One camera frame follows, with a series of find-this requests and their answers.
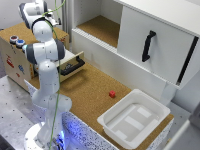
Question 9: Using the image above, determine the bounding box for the white plastic box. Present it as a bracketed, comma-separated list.
[96, 88, 172, 150]

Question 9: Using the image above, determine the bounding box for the blue button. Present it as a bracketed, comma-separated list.
[15, 38, 26, 48]

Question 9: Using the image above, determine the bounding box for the black drawer handle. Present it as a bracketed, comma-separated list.
[59, 55, 86, 76]

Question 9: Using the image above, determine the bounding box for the white cabinet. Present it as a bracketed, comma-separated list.
[71, 0, 200, 107]

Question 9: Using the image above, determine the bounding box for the black door handle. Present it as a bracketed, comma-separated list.
[141, 30, 157, 63]

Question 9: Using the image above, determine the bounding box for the white sliding door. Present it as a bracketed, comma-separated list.
[116, 5, 200, 86]

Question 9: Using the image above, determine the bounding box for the red button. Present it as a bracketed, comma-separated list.
[9, 34, 19, 44]

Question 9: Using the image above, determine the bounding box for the pink block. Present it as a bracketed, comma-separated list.
[108, 90, 117, 99]

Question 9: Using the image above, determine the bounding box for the wooden drawer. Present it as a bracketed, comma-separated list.
[55, 50, 86, 83]

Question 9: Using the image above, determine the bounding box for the green cable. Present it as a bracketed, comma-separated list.
[41, 0, 68, 150]

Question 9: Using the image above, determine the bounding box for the wooden drawer box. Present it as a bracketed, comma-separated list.
[0, 22, 71, 93]

